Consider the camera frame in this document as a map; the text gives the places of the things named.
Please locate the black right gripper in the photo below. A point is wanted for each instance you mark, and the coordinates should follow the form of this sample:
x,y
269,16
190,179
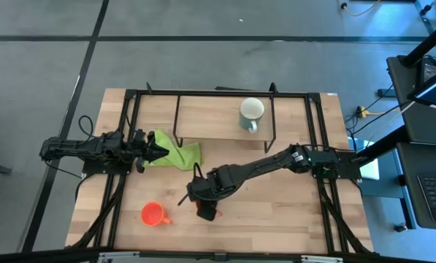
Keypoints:
x,y
203,190

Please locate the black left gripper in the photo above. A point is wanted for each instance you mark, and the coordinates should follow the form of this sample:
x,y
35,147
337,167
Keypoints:
x,y
141,149

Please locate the orange plastic cup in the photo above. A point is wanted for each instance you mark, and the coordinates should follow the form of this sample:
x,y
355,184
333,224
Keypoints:
x,y
152,213

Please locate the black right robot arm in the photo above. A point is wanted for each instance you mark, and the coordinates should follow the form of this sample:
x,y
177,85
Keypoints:
x,y
261,166

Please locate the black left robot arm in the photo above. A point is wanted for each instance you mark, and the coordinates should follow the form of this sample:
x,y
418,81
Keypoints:
x,y
75,148

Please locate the green cloth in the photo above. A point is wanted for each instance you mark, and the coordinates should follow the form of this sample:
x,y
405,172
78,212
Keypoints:
x,y
181,155

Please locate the white paper sheet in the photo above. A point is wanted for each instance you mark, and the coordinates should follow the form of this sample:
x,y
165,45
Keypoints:
x,y
370,170

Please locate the yellow power plug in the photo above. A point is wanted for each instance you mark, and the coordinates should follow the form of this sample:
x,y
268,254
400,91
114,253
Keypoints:
x,y
363,111

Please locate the black diagonal pole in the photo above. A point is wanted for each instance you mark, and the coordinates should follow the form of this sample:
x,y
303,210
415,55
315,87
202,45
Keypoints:
x,y
425,44
380,144

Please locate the black caster wheel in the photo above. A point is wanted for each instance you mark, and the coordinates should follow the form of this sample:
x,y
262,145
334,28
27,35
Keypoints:
x,y
400,227

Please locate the black side desk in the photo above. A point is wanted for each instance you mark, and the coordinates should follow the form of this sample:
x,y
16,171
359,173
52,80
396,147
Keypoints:
x,y
418,120

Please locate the tilted monitor screen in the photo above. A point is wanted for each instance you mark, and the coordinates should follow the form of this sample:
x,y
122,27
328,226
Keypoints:
x,y
435,89

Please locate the wooden shelf with black frame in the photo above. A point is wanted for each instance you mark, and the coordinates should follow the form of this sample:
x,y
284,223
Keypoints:
x,y
210,117

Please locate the black metal table frame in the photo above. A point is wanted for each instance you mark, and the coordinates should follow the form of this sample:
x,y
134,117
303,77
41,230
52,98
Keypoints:
x,y
314,120

